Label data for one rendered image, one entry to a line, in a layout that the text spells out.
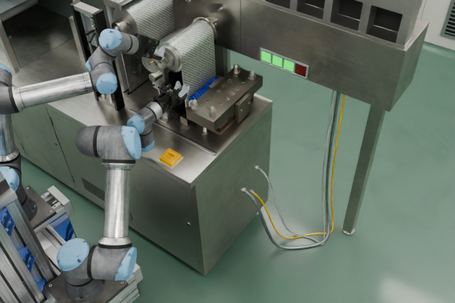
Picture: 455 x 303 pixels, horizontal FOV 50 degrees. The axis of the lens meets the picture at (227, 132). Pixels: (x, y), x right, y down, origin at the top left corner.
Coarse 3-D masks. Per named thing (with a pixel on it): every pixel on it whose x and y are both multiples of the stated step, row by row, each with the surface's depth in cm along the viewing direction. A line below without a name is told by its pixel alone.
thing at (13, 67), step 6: (0, 24) 249; (0, 30) 250; (0, 36) 252; (0, 42) 256; (6, 42) 256; (6, 48) 257; (6, 54) 260; (12, 54) 262; (0, 60) 272; (12, 60) 263; (12, 66) 265
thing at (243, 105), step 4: (244, 96) 231; (248, 96) 231; (240, 100) 229; (244, 100) 229; (248, 100) 233; (236, 104) 227; (240, 104) 227; (244, 104) 231; (248, 104) 235; (236, 108) 228; (240, 108) 229; (244, 108) 233; (248, 108) 236; (236, 112) 230; (240, 112) 231; (244, 112) 234; (248, 112) 238; (236, 116) 232; (240, 116) 233; (244, 116) 236; (236, 120) 234; (240, 120) 234
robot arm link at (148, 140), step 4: (152, 132) 212; (140, 136) 208; (144, 136) 208; (148, 136) 209; (152, 136) 212; (144, 140) 209; (148, 140) 210; (152, 140) 213; (144, 144) 211; (148, 144) 212; (152, 144) 214; (144, 148) 213; (148, 148) 213
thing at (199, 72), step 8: (200, 56) 224; (208, 56) 229; (192, 64) 221; (200, 64) 226; (208, 64) 232; (184, 72) 218; (192, 72) 223; (200, 72) 229; (208, 72) 235; (184, 80) 221; (192, 80) 226; (200, 80) 232; (208, 80) 238; (192, 88) 229; (200, 88) 235
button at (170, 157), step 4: (168, 152) 219; (172, 152) 219; (176, 152) 219; (160, 156) 217; (164, 156) 217; (168, 156) 217; (172, 156) 217; (176, 156) 217; (180, 156) 218; (160, 160) 218; (164, 160) 216; (168, 160) 215; (172, 160) 215; (176, 160) 216; (168, 164) 216; (172, 164) 215
